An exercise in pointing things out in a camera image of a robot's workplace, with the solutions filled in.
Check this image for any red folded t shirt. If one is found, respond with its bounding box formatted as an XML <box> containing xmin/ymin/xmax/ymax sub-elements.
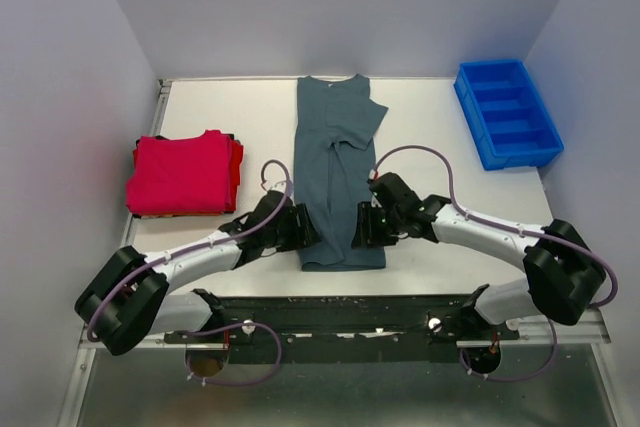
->
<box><xmin>130</xmin><ymin>136</ymin><xmax>246</xmax><ymax>218</ymax></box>

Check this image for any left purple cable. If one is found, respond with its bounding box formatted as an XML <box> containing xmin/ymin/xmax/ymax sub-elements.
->
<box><xmin>87</xmin><ymin>160</ymin><xmax>296</xmax><ymax>388</ymax></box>

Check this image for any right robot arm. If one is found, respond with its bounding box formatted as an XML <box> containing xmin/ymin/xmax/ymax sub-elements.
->
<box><xmin>352</xmin><ymin>192</ymin><xmax>605</xmax><ymax>339</ymax></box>

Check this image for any magenta folded t shirt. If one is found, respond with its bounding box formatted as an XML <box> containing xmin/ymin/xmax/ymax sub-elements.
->
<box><xmin>124</xmin><ymin>129</ymin><xmax>234</xmax><ymax>215</ymax></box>

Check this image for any purple cable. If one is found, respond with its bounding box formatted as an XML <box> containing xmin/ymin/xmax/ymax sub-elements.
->
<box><xmin>369</xmin><ymin>145</ymin><xmax>619</xmax><ymax>384</ymax></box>
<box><xmin>87</xmin><ymin>160</ymin><xmax>296</xmax><ymax>388</ymax></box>

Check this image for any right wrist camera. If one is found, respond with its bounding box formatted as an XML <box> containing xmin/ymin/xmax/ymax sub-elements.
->
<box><xmin>369</xmin><ymin>172</ymin><xmax>420</xmax><ymax>209</ymax></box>

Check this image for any blue plastic bin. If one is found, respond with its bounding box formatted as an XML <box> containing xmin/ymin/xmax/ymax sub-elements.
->
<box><xmin>454</xmin><ymin>59</ymin><xmax>564</xmax><ymax>171</ymax></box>

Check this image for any aluminium frame rail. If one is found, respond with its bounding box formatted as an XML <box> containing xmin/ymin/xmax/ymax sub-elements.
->
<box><xmin>54</xmin><ymin>77</ymin><xmax>231</xmax><ymax>427</ymax></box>

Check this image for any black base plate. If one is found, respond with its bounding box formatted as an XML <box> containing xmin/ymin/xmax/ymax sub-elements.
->
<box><xmin>164</xmin><ymin>295</ymin><xmax>519</xmax><ymax>364</ymax></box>

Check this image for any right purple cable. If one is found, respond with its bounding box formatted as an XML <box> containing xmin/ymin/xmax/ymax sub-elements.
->
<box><xmin>369</xmin><ymin>145</ymin><xmax>619</xmax><ymax>384</ymax></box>

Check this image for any grey-blue t shirt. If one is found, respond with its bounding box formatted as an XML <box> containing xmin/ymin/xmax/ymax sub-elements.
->
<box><xmin>293</xmin><ymin>74</ymin><xmax>388</xmax><ymax>272</ymax></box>

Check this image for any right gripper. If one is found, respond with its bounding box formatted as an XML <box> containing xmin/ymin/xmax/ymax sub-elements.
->
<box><xmin>351</xmin><ymin>199</ymin><xmax>404</xmax><ymax>247</ymax></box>

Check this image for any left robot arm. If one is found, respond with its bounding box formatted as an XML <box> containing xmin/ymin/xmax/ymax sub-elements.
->
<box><xmin>74</xmin><ymin>190</ymin><xmax>320</xmax><ymax>356</ymax></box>

